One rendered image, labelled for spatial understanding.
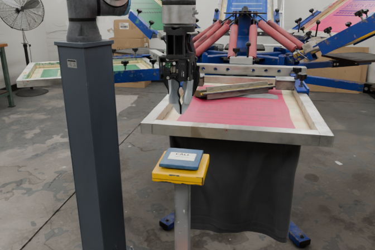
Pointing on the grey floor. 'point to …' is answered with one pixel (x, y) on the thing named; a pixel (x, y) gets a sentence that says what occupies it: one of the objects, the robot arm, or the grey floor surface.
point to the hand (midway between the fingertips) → (181, 108)
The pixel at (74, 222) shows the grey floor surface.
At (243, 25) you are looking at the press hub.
